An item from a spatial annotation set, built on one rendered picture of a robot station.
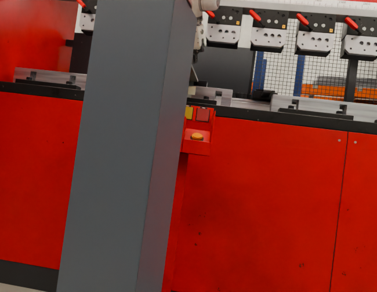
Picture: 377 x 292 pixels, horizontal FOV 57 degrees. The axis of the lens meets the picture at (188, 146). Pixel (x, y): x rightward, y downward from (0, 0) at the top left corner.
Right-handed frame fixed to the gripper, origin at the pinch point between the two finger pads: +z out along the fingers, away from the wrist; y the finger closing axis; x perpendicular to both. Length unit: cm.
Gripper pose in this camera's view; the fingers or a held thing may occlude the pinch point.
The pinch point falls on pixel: (194, 58)
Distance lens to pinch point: 157.0
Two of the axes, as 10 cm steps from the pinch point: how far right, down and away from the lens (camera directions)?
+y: -7.9, -3.3, 5.2
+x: -6.2, 4.8, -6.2
